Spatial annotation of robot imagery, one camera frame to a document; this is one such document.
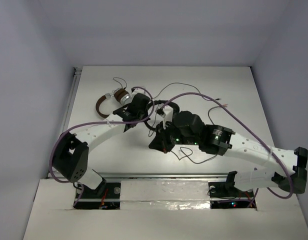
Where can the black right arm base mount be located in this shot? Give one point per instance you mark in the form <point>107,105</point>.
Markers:
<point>226,189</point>

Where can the silver foil tape strip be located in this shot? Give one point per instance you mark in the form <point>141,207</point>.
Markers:
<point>136,195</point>

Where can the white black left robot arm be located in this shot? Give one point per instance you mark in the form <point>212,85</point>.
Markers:
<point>70,153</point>

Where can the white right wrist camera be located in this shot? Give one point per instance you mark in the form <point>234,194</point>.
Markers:
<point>167,112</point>

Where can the brown silver headphones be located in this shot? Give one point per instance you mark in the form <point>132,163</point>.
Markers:
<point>121,96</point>

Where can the aluminium table edge rail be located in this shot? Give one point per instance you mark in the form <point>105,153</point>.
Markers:
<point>77,71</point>

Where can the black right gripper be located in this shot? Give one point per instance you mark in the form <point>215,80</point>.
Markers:
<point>160,143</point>

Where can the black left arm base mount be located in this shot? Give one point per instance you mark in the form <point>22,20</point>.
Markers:
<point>97,188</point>

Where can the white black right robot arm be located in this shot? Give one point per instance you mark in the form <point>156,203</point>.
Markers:
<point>282,168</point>

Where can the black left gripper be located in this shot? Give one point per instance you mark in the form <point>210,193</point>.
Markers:
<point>138,100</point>

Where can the black headset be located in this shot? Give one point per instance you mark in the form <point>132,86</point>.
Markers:
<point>150,127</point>

